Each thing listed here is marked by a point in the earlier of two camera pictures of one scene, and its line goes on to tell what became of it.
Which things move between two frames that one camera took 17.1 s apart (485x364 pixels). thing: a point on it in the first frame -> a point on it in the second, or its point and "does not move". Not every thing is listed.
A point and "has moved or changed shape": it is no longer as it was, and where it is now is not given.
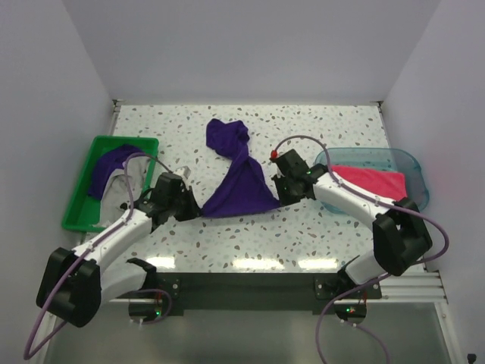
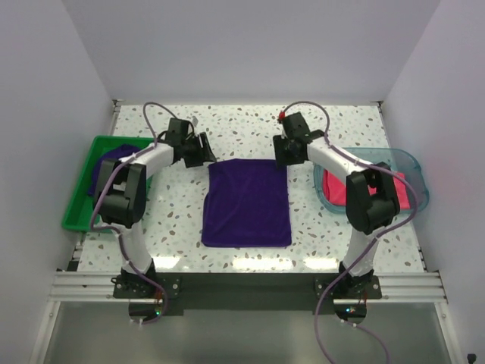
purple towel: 246,190 has moved or changed shape
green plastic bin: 83,211 does not move
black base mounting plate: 261,291 does not move
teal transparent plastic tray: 398,160 does not move
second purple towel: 111,160 does not move
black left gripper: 192,210 -> 204,152
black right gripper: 286,199 -> 279,141
